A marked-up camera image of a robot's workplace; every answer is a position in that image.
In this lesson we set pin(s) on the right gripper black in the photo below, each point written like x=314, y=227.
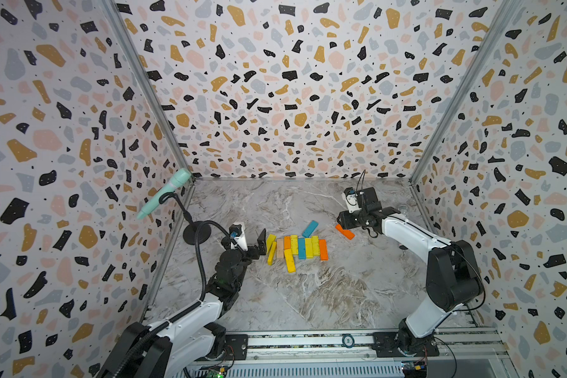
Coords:
x=346, y=221

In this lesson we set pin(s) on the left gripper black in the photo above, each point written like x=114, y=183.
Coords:
x=255, y=251

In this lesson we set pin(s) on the teal block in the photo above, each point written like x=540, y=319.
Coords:
x=310, y=229
x=302, y=249

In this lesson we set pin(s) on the yellow-green block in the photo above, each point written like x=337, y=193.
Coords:
x=316, y=246

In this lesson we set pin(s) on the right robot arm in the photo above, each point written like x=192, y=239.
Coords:
x=452, y=278

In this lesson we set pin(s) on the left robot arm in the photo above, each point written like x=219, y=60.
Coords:
x=179, y=321

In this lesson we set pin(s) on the yellow block far left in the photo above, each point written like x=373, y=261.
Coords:
x=269, y=242

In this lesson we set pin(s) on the yellow block leaning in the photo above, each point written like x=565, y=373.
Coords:
x=272, y=253

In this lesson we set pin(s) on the beige wooden block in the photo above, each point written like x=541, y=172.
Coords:
x=280, y=249

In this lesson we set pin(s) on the orange block small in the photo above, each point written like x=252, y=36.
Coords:
x=287, y=243

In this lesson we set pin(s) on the yellow block centre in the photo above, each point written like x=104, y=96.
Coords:
x=294, y=244

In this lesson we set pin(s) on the yellow block front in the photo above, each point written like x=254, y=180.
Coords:
x=289, y=259

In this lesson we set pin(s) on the yellow block inner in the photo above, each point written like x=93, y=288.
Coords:
x=308, y=248

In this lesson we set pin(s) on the black microphone stand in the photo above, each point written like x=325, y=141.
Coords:
x=191, y=232

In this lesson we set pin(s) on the mint green microphone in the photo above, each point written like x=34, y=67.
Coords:
x=179, y=178

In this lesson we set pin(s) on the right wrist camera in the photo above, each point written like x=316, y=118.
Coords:
x=351, y=199

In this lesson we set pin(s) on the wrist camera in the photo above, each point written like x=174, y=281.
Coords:
x=351, y=199
x=237, y=237

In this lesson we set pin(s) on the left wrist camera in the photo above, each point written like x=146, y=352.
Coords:
x=237, y=237

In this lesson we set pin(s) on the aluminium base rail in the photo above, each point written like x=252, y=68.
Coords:
x=471, y=352

